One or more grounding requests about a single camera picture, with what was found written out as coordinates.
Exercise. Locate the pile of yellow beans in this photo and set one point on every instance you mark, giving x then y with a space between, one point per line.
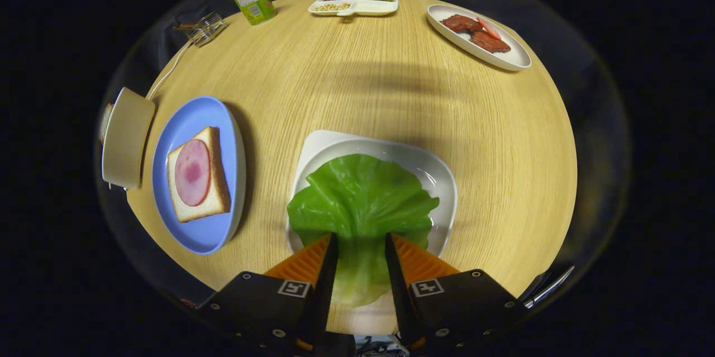
332 6

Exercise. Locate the pink ham slice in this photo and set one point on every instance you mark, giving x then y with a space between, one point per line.
192 172

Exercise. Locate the green lettuce leaf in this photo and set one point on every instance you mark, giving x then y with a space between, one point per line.
363 200

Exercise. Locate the shiny metal rod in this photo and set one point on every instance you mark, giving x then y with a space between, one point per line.
550 287

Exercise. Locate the bread slice under ham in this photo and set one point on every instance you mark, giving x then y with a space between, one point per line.
215 200

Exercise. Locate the pink sausage piece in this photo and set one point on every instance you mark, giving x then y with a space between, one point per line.
489 28

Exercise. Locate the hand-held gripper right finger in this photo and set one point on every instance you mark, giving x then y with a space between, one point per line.
397 290

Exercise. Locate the white square plate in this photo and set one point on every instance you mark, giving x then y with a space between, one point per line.
335 147

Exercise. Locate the white divided tray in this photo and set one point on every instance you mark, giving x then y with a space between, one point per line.
377 8

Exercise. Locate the blue plate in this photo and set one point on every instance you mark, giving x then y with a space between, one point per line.
195 234

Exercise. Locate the brown meat slice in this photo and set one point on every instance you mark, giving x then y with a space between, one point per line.
490 42
461 23

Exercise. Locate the white oval plate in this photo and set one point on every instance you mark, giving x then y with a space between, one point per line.
503 58

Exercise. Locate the green and silver bottle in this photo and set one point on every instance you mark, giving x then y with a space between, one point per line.
254 2

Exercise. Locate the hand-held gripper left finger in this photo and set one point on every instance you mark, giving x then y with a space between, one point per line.
324 290

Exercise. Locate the white toaster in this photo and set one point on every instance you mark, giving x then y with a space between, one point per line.
128 139

